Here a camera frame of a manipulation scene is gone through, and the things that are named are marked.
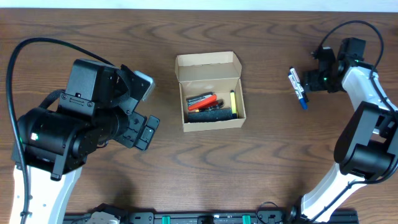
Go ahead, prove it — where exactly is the white marker blue cap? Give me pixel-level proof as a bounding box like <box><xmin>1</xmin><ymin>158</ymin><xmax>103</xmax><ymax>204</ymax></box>
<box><xmin>288</xmin><ymin>73</ymin><xmax>308</xmax><ymax>110</ymax></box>

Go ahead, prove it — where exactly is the white marker black cap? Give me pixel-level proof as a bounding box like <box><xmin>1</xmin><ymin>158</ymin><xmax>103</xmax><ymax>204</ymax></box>
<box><xmin>289</xmin><ymin>67</ymin><xmax>309</xmax><ymax>103</ymax></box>

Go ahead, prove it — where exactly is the yellow highlighter pen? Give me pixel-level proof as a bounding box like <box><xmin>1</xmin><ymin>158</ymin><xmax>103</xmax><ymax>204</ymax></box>
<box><xmin>229</xmin><ymin>90</ymin><xmax>238</xmax><ymax>119</ymax></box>

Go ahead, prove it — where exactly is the brown cardboard box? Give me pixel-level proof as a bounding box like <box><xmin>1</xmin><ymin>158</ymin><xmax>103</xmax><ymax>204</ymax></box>
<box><xmin>175</xmin><ymin>51</ymin><xmax>246</xmax><ymax>132</ymax></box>

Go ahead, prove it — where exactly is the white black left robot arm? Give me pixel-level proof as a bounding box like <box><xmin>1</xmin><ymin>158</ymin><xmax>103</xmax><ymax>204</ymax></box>
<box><xmin>10</xmin><ymin>59</ymin><xmax>159</xmax><ymax>223</ymax></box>

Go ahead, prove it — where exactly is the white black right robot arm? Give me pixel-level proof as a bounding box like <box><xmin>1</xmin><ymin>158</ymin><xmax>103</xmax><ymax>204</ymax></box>
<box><xmin>288</xmin><ymin>37</ymin><xmax>397</xmax><ymax>223</ymax></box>

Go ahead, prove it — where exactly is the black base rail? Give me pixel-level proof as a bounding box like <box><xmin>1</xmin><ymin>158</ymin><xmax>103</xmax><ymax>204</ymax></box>
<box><xmin>63</xmin><ymin>203</ymin><xmax>360</xmax><ymax>224</ymax></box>

